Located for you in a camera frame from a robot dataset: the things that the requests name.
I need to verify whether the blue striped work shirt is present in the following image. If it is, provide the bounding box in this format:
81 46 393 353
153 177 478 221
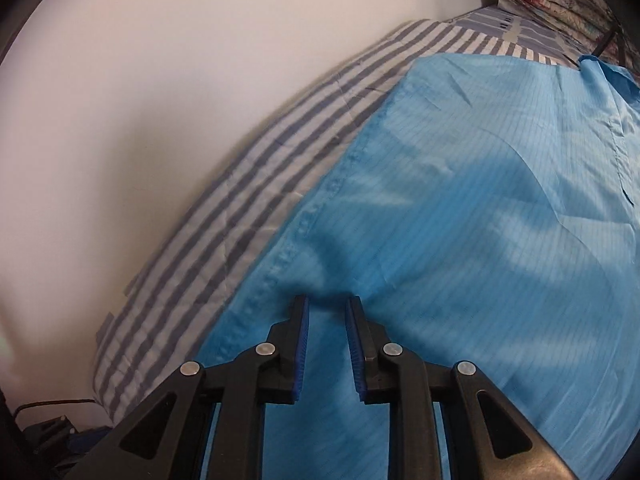
192 54 640 480

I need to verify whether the blue patterned bed sheet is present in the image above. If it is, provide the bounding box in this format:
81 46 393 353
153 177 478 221
445 4 586 68

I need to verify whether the dark device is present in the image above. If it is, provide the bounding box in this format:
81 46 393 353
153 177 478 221
22 415 76 461

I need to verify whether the striped blanket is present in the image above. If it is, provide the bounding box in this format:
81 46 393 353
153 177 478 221
92 19 566 418

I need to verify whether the black floor cable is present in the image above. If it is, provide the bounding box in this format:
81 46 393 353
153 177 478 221
14 398 96 418

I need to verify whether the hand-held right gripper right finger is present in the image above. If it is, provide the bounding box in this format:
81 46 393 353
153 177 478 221
345 296 576 480

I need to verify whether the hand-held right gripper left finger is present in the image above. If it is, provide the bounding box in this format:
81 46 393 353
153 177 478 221
65 295 311 480

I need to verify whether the black tripod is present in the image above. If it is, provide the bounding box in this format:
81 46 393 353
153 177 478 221
592 17 631 61

